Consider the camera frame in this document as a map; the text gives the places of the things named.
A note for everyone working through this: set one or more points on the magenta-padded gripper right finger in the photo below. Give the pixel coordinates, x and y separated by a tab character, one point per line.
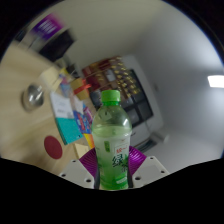
148	170

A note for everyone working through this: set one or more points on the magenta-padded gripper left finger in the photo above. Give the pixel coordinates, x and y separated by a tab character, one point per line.
80	171

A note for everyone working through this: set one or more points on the green drink bottle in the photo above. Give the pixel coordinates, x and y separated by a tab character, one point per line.
111	143

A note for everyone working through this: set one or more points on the large beige notebook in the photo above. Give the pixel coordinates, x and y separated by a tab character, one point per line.
80	150

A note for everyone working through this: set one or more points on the white air conditioner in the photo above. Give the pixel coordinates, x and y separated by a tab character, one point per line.
150	142

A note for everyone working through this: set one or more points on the flat round red coaster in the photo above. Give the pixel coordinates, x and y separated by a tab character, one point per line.
53	147

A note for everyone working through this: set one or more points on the teal book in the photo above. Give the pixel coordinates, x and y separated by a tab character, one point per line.
68	130

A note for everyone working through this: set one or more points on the white booklet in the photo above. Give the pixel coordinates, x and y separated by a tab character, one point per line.
61	105

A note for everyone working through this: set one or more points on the yellow gift box red ribbon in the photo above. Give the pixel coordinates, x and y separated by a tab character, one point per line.
79	88

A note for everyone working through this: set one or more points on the small metal cup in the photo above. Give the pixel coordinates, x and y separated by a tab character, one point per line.
33	97

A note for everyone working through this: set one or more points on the small beige notepad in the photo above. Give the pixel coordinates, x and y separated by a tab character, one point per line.
50	79

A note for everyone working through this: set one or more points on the ceiling tube light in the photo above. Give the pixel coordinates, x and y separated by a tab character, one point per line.
216	81

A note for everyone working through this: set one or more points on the purple sign board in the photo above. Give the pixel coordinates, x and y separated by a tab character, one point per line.
48	26

